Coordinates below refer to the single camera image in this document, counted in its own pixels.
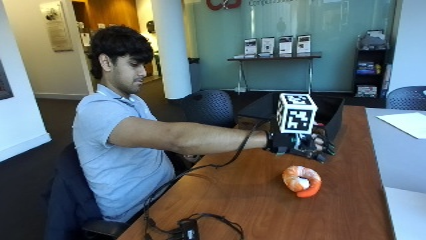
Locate black open box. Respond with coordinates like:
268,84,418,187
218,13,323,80
235,92,346,148

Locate white cube with black markers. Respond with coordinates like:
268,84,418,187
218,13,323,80
274,93,319,136

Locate orange shrimp soft toy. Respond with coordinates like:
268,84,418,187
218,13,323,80
280,165,323,199

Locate magazines on rack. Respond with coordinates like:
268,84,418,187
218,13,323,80
355,85,379,99

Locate white paper sheet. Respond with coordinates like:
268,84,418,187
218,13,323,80
375,111,426,140

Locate black shelf rack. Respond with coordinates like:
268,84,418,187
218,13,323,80
352,29,392,100

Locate dark mesh-back chair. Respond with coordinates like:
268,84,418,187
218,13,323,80
384,85,426,112
178,88,237,130

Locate stack of blue books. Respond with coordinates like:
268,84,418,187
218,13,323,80
355,60,379,75

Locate dark console table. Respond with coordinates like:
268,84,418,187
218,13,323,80
226,51,323,95

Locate brochure holder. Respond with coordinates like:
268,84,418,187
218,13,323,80
276,35,295,56
259,36,276,57
242,37,259,57
295,33,312,55

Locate small black device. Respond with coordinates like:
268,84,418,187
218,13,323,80
177,218,201,240

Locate person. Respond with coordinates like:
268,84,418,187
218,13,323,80
71,25,270,224

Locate dark blue seat with jacket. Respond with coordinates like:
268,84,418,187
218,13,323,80
42,142,130,240

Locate black glove cable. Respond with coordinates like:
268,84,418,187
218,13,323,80
141,118,270,240

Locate thin black looped cable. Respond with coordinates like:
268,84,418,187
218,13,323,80
147,212,245,240

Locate wall plaque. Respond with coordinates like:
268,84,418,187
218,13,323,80
38,0,74,53

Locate dark framed wall picture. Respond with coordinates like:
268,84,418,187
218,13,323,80
0,59,14,101

